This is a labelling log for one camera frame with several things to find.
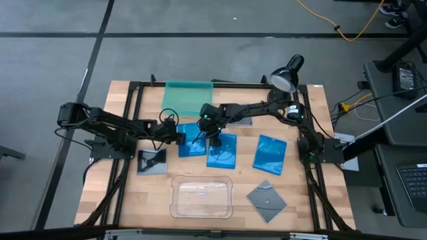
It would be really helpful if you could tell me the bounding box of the black jewel case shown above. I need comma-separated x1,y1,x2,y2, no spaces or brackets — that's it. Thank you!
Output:
136,148,168,177
246,179,288,223
226,116,254,127

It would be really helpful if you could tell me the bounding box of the black furniture foot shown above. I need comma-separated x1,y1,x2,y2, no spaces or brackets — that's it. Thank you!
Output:
0,145,27,161

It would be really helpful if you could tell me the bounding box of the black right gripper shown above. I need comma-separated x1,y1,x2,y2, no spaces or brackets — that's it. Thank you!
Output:
198,115,224,149

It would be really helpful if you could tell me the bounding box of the black desk leg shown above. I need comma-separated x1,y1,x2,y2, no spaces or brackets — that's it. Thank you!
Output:
372,25,427,73

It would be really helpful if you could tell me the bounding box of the clear plastic bin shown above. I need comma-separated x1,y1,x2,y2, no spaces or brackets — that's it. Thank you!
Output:
169,174,234,220

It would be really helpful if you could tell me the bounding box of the person's dark shoe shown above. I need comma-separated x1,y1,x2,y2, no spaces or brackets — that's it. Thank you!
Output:
379,2,410,17
385,15,408,29

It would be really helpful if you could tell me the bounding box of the yellow extension cable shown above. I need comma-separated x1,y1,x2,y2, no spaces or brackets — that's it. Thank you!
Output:
296,0,385,43

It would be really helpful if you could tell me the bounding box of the black desk lamp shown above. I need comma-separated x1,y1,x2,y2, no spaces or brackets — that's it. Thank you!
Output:
266,54,305,103

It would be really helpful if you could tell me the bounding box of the white floor cable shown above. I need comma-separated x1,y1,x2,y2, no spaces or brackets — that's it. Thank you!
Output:
352,101,382,123

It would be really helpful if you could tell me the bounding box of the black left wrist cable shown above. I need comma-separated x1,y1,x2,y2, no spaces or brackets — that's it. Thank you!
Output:
158,107,180,125

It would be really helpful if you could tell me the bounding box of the blue jewel case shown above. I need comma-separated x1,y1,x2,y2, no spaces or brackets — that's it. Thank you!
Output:
205,132,238,170
252,134,288,177
176,122,207,159

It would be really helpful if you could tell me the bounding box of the dark grey side desk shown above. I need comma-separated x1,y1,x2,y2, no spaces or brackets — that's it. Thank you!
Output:
362,59,427,147
373,143,427,229

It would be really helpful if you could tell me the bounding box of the black laptop keyboard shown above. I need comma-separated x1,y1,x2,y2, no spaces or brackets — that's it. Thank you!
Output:
396,162,427,214

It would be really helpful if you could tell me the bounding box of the black aluminium table frame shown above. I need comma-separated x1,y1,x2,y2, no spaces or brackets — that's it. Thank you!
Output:
75,73,358,234

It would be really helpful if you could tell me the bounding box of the white rig pole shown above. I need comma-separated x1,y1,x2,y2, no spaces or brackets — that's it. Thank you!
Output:
353,93,427,143

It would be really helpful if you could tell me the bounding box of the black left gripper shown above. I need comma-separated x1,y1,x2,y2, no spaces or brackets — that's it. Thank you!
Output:
153,118,187,146

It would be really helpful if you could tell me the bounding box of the white control box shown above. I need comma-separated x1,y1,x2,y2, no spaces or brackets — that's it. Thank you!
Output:
333,132,360,172

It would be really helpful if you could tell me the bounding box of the teal translucent plastic bin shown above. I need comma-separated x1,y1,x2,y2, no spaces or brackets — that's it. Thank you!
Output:
161,79,214,117

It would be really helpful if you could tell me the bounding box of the black power adapter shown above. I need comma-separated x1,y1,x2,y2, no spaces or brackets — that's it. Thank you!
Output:
392,62,417,100

